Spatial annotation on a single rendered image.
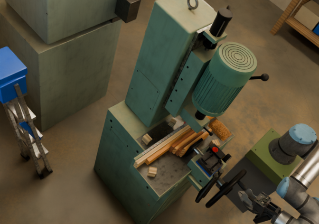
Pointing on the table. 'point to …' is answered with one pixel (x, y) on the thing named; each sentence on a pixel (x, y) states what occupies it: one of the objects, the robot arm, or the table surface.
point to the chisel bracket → (189, 114)
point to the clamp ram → (194, 148)
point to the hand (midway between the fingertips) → (239, 193)
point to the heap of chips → (220, 129)
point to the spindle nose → (200, 115)
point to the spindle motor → (223, 79)
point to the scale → (164, 138)
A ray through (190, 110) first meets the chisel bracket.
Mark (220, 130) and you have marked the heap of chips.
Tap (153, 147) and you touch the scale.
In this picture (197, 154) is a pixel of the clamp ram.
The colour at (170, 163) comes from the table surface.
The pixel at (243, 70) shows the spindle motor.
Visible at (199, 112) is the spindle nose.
